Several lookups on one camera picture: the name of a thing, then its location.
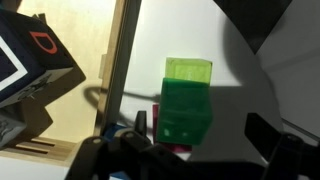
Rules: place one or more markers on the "wooden tray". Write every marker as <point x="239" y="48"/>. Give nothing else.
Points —
<point x="76" y="40"/>

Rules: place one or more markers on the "blue block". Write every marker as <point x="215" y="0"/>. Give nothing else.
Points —
<point x="113" y="130"/>

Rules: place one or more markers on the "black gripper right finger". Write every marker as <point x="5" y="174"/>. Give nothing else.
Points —
<point x="263" y="133"/>

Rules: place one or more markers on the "black and white soft cube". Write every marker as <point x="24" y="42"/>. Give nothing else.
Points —
<point x="10" y="128"/>

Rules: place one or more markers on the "lime green block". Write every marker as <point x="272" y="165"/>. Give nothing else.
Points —
<point x="189" y="69"/>

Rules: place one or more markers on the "navy soft cube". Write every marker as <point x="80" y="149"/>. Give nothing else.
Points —
<point x="33" y="63"/>

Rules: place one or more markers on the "magenta block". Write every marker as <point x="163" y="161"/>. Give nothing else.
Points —
<point x="155" y="116"/>

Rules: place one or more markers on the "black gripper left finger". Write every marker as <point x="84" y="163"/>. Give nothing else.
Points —
<point x="141" y="123"/>

